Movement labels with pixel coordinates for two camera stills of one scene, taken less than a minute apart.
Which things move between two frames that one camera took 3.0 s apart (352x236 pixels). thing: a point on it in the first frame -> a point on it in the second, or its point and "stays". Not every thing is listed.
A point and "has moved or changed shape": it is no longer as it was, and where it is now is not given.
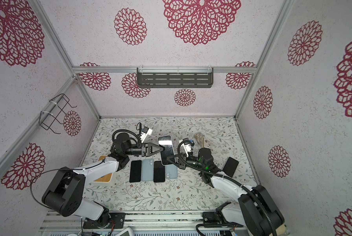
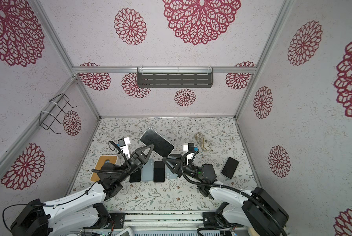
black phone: x=168 y=151 has moved or changed shape
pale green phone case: x=147 y=169 stays
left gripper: x=148 y=151 -> x=139 y=157
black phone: x=230 y=166 stays
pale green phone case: x=171 y=171 stays
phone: x=159 y=172 stays
